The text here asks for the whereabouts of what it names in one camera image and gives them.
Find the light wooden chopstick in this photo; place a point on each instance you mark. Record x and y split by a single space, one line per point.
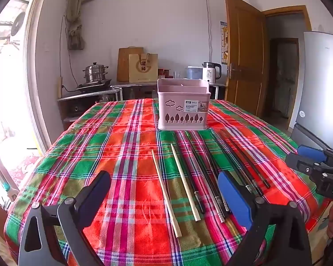
165 193
184 182

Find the beige tied curtain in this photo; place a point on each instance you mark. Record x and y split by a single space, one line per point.
75 19

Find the bunch of black chopsticks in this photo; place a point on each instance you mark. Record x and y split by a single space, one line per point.
219 209

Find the silver refrigerator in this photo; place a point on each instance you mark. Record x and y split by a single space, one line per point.
322 88

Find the white electric kettle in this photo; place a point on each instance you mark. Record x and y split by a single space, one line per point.
209 73

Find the black induction cooktop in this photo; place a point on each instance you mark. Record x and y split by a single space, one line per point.
94 85

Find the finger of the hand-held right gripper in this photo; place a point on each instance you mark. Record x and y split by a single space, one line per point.
310 153
302 164

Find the outdoor fan unit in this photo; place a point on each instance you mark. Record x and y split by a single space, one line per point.
18 23

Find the wooden cutting board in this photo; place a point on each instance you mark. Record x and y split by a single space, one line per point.
123 63

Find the brown wooden door frame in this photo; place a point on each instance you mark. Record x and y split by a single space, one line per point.
306 16

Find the pink plastic utensil basket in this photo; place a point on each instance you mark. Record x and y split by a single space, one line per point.
183 108

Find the clear glass cup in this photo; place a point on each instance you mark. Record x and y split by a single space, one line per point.
177 75

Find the tan paper gift bag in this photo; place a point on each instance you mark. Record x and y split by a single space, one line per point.
143 69

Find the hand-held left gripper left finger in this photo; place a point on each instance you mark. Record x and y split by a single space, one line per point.
97 196

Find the red green plaid tablecloth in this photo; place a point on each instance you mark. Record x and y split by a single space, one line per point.
113 149

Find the metal shelf table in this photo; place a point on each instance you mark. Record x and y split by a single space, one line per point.
86 95

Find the beige power strip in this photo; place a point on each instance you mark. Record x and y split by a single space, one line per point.
60 87

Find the colourful wall poster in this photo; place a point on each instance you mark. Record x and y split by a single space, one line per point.
224 44

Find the stainless steel steamer pot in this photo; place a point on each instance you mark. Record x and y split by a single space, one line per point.
95 73

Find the red patterned rug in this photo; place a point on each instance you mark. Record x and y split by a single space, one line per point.
23 170

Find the translucent plastic container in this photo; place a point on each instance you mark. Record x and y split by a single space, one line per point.
193 73

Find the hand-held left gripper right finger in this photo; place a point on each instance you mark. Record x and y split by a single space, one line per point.
233 196

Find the brown wooden door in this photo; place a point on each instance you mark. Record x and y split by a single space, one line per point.
244 55

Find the red lidded jars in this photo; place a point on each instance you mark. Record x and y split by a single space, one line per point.
163 73

